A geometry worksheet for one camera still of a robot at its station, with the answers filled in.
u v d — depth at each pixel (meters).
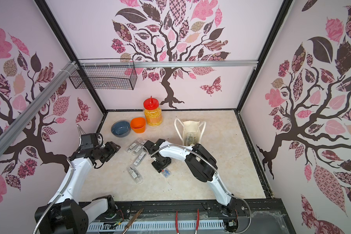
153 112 1.02
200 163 0.52
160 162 0.76
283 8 0.70
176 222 0.70
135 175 0.85
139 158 0.92
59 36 0.76
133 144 0.98
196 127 0.98
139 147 0.97
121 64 0.92
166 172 0.85
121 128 1.07
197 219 0.69
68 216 0.39
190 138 0.97
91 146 0.62
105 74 0.95
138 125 1.10
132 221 0.70
